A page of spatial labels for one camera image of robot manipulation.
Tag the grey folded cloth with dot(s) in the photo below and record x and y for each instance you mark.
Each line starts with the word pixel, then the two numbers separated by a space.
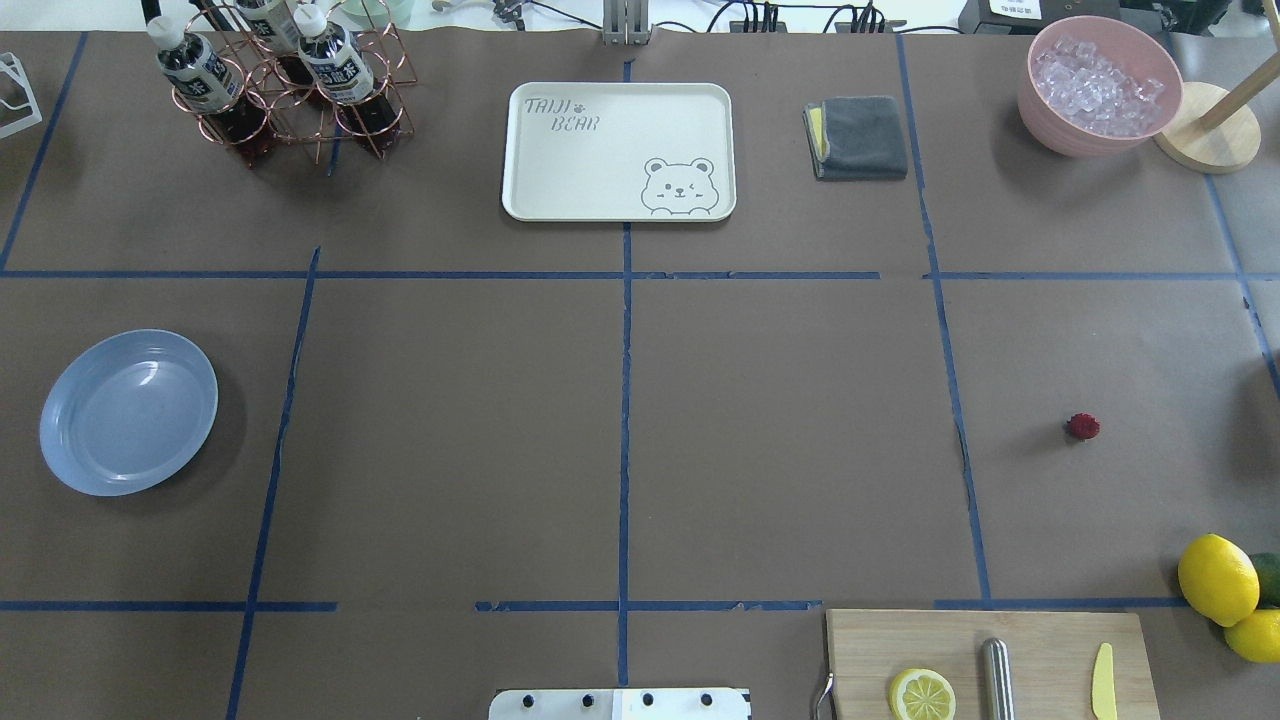
pixel 856 139

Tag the yellow lemon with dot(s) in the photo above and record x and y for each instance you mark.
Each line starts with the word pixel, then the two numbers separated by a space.
pixel 1255 638
pixel 1218 580

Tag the cream bear tray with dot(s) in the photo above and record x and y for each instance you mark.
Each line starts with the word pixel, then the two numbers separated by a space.
pixel 619 152

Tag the white wire stand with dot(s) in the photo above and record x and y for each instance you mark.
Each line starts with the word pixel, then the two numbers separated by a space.
pixel 19 105

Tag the copper wire bottle rack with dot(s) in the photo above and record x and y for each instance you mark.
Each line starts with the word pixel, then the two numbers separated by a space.
pixel 313 125

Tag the lemon half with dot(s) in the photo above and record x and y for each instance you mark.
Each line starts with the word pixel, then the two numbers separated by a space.
pixel 921 693

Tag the yellow plastic knife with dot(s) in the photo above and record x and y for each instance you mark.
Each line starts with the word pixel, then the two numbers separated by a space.
pixel 1103 688

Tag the steel knife handle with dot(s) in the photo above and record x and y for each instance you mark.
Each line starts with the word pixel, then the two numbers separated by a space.
pixel 1000 696

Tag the round wooden stand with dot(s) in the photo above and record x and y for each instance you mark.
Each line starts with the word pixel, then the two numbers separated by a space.
pixel 1214 131

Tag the tea bottle white cap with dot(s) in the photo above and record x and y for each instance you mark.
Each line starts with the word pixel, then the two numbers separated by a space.
pixel 210 87
pixel 272 24
pixel 333 57

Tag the green lime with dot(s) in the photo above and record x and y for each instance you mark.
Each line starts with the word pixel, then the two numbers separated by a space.
pixel 1267 568

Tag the red strawberry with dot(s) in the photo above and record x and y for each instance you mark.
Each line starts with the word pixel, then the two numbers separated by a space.
pixel 1082 426

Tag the blue plastic plate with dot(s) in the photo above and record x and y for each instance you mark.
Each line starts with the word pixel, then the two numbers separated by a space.
pixel 128 413

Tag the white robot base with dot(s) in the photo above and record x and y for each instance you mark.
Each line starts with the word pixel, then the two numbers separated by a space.
pixel 623 703

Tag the pink bowl of ice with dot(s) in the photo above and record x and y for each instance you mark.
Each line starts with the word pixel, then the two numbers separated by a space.
pixel 1094 86

